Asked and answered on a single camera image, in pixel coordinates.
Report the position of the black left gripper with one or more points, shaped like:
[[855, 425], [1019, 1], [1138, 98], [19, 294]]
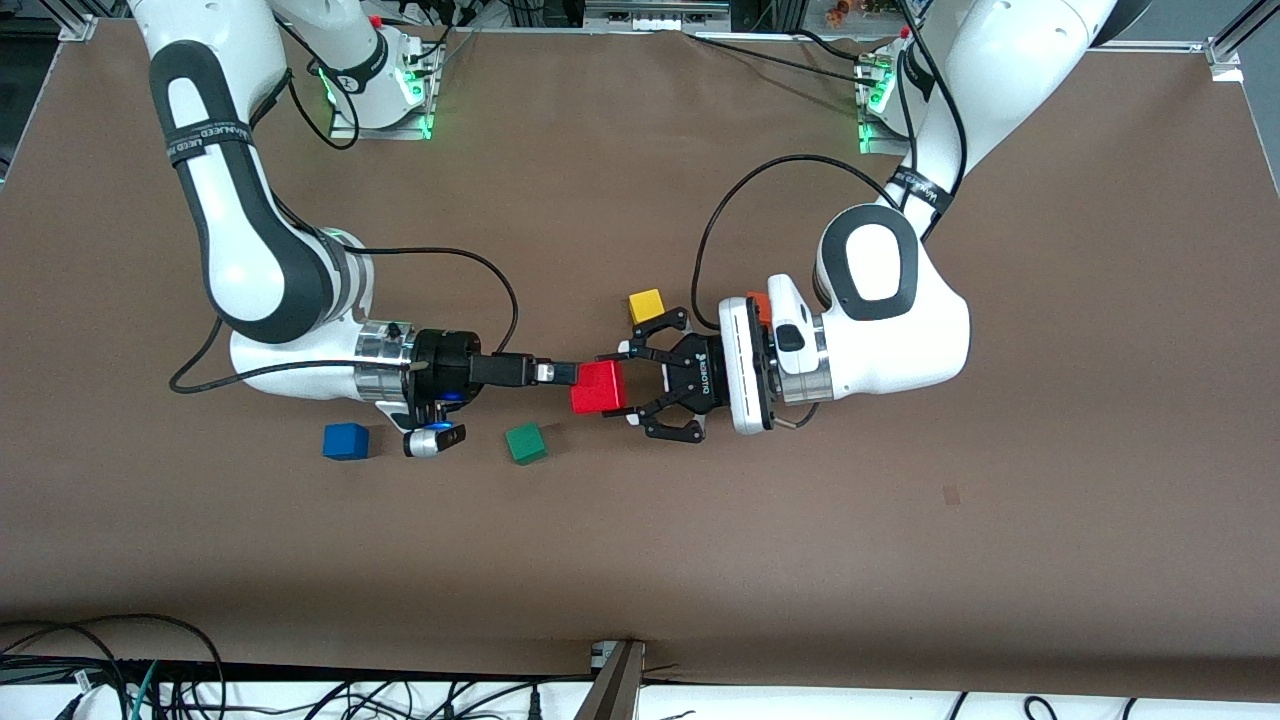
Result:
[[697, 379]]

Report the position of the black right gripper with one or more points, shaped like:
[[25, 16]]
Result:
[[447, 364]]

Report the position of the red wooden block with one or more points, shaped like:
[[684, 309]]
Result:
[[600, 390]]

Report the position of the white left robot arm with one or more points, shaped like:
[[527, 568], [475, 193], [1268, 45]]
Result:
[[900, 340]]

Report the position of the green wooden block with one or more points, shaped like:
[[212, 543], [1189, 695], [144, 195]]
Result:
[[525, 445]]

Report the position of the yellow wooden block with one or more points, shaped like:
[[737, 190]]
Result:
[[647, 305]]

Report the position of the orange wooden block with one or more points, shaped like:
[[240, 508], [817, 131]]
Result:
[[760, 303]]

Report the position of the blue wooden block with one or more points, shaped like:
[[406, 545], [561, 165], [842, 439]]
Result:
[[345, 442]]

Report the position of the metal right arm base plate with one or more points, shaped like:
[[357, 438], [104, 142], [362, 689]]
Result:
[[400, 132]]

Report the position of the aluminium camera post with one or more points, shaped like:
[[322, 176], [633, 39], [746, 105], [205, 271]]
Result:
[[615, 690]]

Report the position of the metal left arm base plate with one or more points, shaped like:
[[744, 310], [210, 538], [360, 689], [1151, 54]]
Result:
[[880, 140]]

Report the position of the aluminium frame corner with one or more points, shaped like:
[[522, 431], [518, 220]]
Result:
[[1225, 55]]

